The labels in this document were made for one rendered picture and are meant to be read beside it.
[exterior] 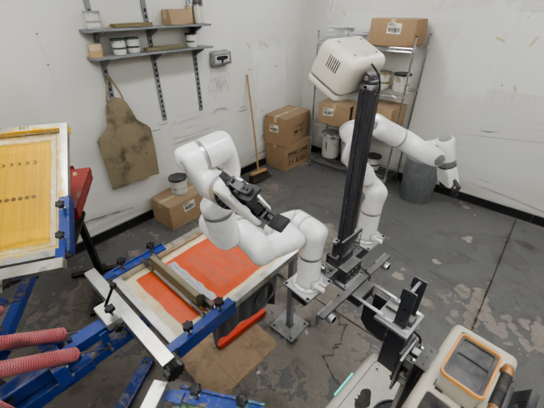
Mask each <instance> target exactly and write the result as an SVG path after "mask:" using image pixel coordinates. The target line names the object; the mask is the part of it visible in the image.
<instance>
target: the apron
mask: <svg viewBox="0 0 544 408"><path fill-rule="evenodd" d="M108 80H110V81H111V83H112V84H113V86H114V87H115V88H116V89H117V91H118V92H119V94H120V96H121V98H118V97H113V98H112V99H111V100H108ZM123 99H124V97H123V95H122V94H121V91H120V90H119V88H118V87H117V85H116V84H115V83H114V82H113V80H112V79H111V78H110V76H108V77H106V102H107V104H106V123H107V127H106V129H105V131H104V132H103V133H102V135H101V136H100V137H99V140H98V145H99V148H100V152H101V155H102V157H103V160H104V164H105V167H106V169H107V172H108V177H109V180H110V182H111V185H112V187H113V189H116V188H120V187H123V186H126V185H129V184H131V183H133V182H135V181H142V180H146V179H147V178H148V177H149V176H151V175H156V174H159V167H158V162H157V156H156V152H155V144H154V140H153V137H152V132H151V127H149V126H148V125H146V124H143V123H142V122H140V121H139V120H137V119H136V117H135V115H134V114H133V112H132V110H131V109H130V107H129V105H128V104H127V103H126V102H125V101H124V100H123Z"/></svg>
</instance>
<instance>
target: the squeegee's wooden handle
mask: <svg viewBox="0 0 544 408"><path fill-rule="evenodd" d="M150 261H151V265H152V268H153V269H154V270H156V271H157V272H159V273H160V274H161V275H162V276H163V277H164V278H165V279H167V280H168V281H169V282H170V283H171V284H172V285H173V286H174V287H175V288H176V289H177V290H178V291H179V292H181V293H182V294H183V295H184V296H185V297H186V298H187V299H189V300H190V301H191V302H194V303H195V304H196V305H197V306H198V307H201V306H202V305H203V303H202V295H201V293H199V292H198V291H197V290H196V289H194V288H193V287H192V286H191V285H190V284H188V283H187V282H186V281H185V280H184V279H183V278H182V277H181V276H179V275H178V274H177V273H176V272H175V271H173V270H172V269H171V268H170V267H168V266H167V265H166V264H165V263H163V262H162V261H161V260H160V259H159V258H158V257H157V256H156V255H152V256H150Z"/></svg>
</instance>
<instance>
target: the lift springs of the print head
mask: <svg viewBox="0 0 544 408"><path fill-rule="evenodd" d="M12 303H13V301H11V302H10V303H8V304H6V305H4V306H2V305H0V316H1V315H2V314H3V313H4V312H5V309H4V308H5V307H6V306H8V305H9V304H12ZM76 333H78V331H74V332H69V333H67V332H66V329H65V328H63V327H62V328H56V329H44V330H38V331H32V332H26V333H19V334H8V335H1V336H0V351H7V350H12V349H17V348H23V347H28V346H37V345H42V344H47V343H52V342H61V341H63V340H64V339H65V338H66V335H67V334H76ZM109 347H110V346H107V347H103V348H99V349H95V350H90V351H83V352H79V349H78V348H77V347H71V348H67V349H62V350H58V351H50V352H45V353H40V354H36V355H28V356H24V357H19V358H14V359H6V360H2V361H0V378H3V377H7V376H13V375H18V374H21V373H25V372H32V371H35V370H40V369H43V368H50V367H54V366H57V365H62V364H65V363H72V362H75V361H77V359H78V358H79V355H81V354H85V353H89V352H93V351H101V350H105V349H108V348H109ZM0 408H15V407H13V406H11V405H9V404H7V403H5V402H3V401H1V400H0Z"/></svg>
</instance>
